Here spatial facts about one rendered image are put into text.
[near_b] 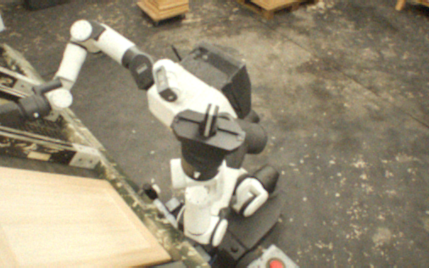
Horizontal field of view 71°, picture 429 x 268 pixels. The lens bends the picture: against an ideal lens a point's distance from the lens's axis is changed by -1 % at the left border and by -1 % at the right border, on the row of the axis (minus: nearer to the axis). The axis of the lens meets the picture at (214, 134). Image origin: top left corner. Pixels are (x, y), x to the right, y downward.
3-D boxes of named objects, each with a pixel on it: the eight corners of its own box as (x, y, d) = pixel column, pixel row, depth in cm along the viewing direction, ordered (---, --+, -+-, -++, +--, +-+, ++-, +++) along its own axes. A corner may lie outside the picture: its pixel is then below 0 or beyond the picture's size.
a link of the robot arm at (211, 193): (186, 174, 63) (186, 211, 72) (228, 170, 65) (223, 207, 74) (183, 152, 68) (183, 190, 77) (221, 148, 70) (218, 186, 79)
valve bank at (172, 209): (231, 263, 135) (233, 241, 117) (207, 287, 128) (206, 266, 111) (164, 192, 160) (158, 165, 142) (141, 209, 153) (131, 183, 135)
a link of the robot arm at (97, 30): (85, 8, 110) (130, 38, 105) (102, 26, 122) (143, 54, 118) (65, 32, 109) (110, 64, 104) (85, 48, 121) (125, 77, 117)
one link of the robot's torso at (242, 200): (238, 186, 202) (226, 153, 163) (261, 205, 192) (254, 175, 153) (222, 203, 199) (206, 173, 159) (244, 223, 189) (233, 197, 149)
